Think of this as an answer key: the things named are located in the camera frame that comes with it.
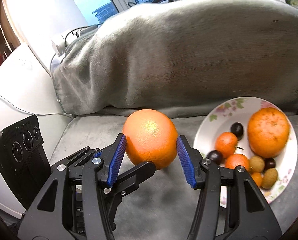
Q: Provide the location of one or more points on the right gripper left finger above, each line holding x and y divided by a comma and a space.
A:
98, 172

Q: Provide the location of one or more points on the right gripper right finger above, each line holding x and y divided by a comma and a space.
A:
248, 214

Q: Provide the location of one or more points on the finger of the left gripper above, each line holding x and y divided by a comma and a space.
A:
130, 180

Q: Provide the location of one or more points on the small kumquat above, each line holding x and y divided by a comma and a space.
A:
258, 179

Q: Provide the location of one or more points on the medium tangerine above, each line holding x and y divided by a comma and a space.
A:
235, 160

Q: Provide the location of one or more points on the brown longan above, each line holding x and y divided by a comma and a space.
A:
256, 164
269, 178

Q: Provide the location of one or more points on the large smooth orange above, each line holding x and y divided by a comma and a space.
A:
151, 136

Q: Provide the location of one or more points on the dark cherry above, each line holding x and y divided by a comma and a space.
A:
215, 156
237, 129
269, 163

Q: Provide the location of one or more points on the small tangerine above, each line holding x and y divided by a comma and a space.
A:
226, 144

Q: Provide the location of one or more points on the large rough tangerine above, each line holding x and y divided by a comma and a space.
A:
268, 132

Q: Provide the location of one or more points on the grey seat cover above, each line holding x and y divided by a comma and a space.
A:
164, 205

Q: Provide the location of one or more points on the white floral plate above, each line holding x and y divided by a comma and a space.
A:
240, 109

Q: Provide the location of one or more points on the white power strip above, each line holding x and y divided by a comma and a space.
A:
59, 47

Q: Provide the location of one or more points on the grey blanket cushion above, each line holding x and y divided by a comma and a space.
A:
183, 58

